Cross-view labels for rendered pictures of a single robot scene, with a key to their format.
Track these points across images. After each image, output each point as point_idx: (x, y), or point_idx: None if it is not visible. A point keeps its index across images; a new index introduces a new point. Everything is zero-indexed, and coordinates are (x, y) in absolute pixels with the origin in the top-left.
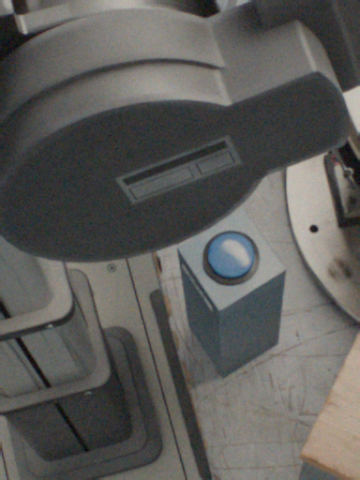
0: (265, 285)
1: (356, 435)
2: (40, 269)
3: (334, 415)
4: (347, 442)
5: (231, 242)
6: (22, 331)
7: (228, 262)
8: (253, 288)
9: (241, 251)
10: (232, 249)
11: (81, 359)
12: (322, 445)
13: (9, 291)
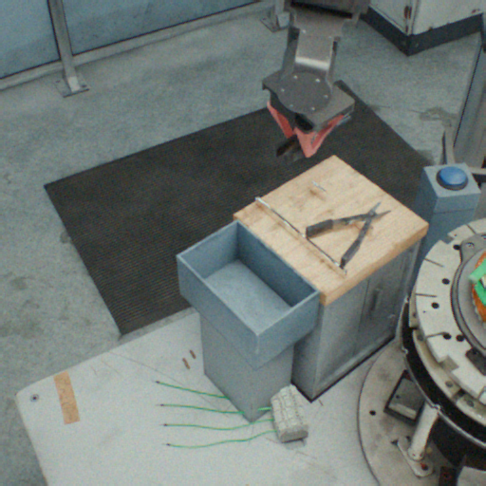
0: (432, 192)
1: (333, 176)
2: (470, 128)
3: (347, 171)
4: (331, 171)
5: (460, 176)
6: (444, 153)
7: (448, 171)
8: (431, 182)
9: (453, 177)
10: (456, 175)
11: None
12: (334, 162)
13: (462, 121)
